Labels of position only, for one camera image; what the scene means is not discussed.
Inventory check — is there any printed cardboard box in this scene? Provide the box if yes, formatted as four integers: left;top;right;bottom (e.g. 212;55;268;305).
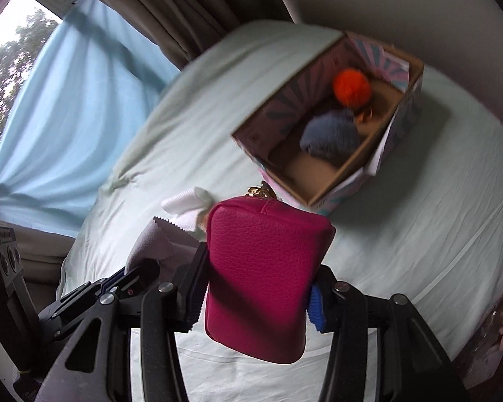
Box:
230;30;425;219

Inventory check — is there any window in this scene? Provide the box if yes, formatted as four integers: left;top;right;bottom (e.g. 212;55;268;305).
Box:
0;0;87;168

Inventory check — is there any magenta leather zip pouch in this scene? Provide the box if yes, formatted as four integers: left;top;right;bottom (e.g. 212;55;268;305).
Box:
203;182;337;365

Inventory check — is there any white sock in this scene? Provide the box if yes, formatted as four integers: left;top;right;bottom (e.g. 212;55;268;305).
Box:
161;186;215;240

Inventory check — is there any light blue curtain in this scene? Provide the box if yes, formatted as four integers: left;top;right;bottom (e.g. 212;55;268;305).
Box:
0;0;182;239

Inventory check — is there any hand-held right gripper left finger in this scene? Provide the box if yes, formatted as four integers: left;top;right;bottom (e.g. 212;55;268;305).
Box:
34;242;211;402

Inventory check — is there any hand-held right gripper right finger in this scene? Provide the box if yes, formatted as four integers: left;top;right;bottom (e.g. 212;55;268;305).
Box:
307;267;471;402

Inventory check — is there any grey microfibre cloth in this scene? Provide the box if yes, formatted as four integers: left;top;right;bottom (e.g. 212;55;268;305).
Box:
123;216;203;287

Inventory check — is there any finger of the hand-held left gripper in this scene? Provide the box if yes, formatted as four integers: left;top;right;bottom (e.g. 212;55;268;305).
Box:
117;259;165;299
38;271;129;341

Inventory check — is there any orange fluffy pom-pom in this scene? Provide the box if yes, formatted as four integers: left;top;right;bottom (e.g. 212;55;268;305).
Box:
333;69;380;108

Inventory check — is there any pale green bed sheet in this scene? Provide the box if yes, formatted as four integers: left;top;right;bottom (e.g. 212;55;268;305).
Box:
56;19;503;402

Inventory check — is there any grey-blue fluffy pom-pom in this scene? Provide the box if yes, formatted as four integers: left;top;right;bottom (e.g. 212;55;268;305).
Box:
299;109;362;162

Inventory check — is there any beige curtain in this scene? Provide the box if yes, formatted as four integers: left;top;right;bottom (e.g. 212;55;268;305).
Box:
79;0;295;73

